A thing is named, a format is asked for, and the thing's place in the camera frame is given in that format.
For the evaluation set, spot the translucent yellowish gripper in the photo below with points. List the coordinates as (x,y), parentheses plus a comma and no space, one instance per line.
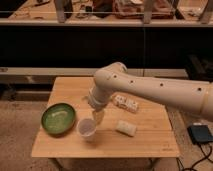
(98,116)

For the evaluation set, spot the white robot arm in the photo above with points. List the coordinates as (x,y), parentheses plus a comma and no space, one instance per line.
(194,97)

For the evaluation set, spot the clear plastic cup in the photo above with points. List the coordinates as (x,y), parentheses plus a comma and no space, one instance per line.
(86,128)

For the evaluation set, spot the white sponge block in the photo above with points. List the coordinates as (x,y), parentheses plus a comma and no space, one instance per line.
(126,128)

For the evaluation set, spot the wooden table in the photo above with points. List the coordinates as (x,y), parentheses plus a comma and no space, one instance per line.
(154,137)

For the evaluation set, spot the green ceramic bowl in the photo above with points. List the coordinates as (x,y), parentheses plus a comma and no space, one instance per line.
(58,118)

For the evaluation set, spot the black box on floor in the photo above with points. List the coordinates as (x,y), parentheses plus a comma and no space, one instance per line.
(200,134)

